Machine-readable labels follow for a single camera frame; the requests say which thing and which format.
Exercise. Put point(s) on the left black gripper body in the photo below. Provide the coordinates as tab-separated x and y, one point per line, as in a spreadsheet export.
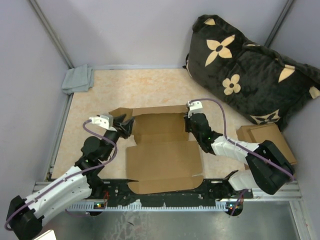
118	131

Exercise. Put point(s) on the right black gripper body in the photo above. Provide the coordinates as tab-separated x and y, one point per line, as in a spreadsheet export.
188	125

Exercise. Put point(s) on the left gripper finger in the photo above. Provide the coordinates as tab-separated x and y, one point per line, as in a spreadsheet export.
126	128
117	120

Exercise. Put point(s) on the brown cardboard box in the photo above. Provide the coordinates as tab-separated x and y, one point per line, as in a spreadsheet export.
163	159

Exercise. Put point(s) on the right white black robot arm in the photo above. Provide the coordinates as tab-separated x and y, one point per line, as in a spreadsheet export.
268	169

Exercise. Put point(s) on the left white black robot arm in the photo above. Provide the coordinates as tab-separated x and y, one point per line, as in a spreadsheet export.
27	216

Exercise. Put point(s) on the lower folded cardboard box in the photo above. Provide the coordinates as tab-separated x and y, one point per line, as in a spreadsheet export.
244	133

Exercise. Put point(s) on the folded cardboard box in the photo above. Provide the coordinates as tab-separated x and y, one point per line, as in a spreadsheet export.
271	132
244	133

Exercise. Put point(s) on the upper folded cardboard box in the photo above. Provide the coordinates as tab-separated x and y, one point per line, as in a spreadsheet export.
271	132

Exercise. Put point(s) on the folded grey cloth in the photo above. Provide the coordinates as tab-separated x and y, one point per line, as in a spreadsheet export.
79	79

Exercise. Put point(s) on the black plush flower-pattern bag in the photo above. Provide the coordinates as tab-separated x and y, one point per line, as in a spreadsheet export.
259	83

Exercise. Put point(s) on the white paper corner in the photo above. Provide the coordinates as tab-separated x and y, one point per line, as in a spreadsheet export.
48	235

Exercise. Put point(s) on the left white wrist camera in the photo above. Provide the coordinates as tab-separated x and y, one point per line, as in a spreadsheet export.
103	121

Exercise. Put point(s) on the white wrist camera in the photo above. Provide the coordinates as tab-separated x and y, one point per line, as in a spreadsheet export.
103	121
194	107

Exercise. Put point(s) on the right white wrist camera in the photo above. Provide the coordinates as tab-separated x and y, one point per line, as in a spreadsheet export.
194	107

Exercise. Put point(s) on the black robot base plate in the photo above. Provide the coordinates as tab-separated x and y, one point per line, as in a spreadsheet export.
116	193

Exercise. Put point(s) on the aluminium front rail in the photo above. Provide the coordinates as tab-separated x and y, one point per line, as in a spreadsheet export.
288	192

